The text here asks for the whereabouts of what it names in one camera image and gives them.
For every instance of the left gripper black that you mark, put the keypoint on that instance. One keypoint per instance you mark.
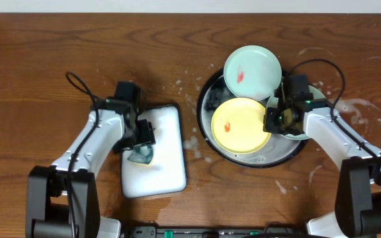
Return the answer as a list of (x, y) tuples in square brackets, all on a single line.
[(145, 133)]

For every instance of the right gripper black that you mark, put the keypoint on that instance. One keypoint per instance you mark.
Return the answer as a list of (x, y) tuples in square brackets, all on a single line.
[(269, 125)]

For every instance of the mint green plate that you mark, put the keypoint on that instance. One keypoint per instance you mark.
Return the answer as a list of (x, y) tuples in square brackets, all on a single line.
[(316, 94)]

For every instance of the green yellow sponge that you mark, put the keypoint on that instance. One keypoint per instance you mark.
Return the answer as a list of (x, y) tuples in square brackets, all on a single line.
[(142, 155)]

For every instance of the yellow plate with red stain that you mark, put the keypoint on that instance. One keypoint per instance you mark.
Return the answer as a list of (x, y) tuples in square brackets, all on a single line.
[(237, 126)]

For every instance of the mint plate with red stain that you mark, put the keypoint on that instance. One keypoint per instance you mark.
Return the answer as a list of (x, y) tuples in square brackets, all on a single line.
[(252, 72)]

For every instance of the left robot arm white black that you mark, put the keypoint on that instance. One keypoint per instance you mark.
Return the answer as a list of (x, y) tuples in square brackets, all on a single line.
[(62, 199)]

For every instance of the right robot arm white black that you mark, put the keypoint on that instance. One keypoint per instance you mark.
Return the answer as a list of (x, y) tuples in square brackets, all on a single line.
[(357, 210)]

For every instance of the round black metal tray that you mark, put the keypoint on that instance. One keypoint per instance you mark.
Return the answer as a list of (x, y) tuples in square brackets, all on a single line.
[(278, 149)]

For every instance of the rectangular tray of soap foam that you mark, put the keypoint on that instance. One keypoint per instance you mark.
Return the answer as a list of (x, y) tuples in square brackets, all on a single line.
[(166, 173)]

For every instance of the black base rail with buttons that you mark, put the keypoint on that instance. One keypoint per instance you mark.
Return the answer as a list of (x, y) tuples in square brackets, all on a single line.
[(198, 232)]

